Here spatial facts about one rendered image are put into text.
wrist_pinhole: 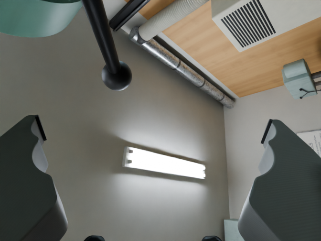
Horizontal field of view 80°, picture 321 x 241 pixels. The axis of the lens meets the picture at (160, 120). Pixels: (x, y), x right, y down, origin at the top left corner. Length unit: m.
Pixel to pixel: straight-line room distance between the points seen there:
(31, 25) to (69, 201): 1.40
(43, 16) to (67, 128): 1.35
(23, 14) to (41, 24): 0.03
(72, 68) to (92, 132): 0.54
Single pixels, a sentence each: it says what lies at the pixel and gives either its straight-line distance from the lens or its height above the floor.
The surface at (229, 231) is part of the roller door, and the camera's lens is 3.07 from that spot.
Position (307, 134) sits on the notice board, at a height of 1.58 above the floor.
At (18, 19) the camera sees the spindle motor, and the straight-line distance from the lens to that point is 0.29.
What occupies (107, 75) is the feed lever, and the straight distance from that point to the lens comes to 0.22.
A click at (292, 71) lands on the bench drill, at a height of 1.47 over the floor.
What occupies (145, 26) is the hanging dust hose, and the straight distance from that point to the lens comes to 2.07.
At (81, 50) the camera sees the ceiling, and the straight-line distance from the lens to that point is 1.89.
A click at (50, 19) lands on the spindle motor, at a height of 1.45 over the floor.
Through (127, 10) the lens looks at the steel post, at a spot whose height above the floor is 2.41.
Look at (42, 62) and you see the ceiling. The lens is 1.71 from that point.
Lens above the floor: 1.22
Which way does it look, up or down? 42 degrees up
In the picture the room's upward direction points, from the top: 106 degrees counter-clockwise
